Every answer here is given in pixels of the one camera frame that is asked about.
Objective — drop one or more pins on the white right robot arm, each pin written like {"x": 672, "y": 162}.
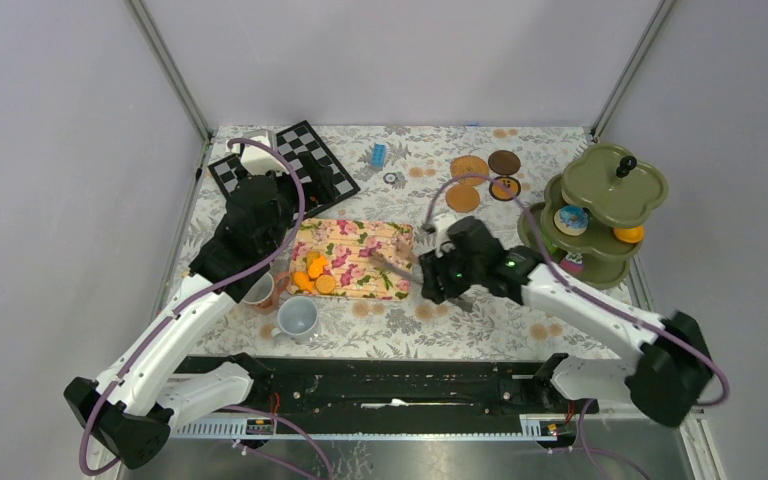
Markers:
{"x": 661, "y": 365}

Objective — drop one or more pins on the woven tan coaster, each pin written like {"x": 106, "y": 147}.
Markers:
{"x": 469, "y": 170}

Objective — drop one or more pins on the dark brown coaster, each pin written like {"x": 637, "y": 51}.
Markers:
{"x": 504, "y": 162}

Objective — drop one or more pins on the round brown cookie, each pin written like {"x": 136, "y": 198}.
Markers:
{"x": 325, "y": 284}

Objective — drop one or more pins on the black white checkerboard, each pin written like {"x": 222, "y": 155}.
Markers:
{"x": 299, "y": 144}

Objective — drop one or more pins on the blue donut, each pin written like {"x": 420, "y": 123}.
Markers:
{"x": 571, "y": 220}

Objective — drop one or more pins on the blue toy brick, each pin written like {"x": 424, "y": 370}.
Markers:
{"x": 378, "y": 156}

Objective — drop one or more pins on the floral serving tray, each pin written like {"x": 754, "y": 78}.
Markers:
{"x": 348, "y": 246}

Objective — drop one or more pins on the green three-tier stand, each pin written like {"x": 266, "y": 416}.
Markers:
{"x": 618, "y": 191}

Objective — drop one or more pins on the black orange face coaster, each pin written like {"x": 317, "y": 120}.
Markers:
{"x": 505, "y": 188}

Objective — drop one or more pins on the purple cake slice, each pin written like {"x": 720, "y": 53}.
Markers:
{"x": 572, "y": 263}

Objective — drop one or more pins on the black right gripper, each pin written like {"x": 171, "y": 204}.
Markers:
{"x": 433, "y": 267}

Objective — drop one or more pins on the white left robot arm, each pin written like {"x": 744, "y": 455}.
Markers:
{"x": 130, "y": 409}

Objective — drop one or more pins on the plain orange coaster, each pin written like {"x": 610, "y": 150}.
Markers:
{"x": 463, "y": 198}

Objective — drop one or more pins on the white mug front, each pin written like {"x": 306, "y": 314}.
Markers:
{"x": 298, "y": 319}

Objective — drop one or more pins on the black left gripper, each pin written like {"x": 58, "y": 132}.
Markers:
{"x": 319, "y": 189}

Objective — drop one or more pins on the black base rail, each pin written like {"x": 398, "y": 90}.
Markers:
{"x": 412, "y": 397}

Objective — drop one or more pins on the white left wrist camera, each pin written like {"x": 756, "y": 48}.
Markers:
{"x": 254, "y": 160}

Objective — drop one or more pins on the white mug with red handle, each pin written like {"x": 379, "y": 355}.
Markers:
{"x": 264, "y": 295}

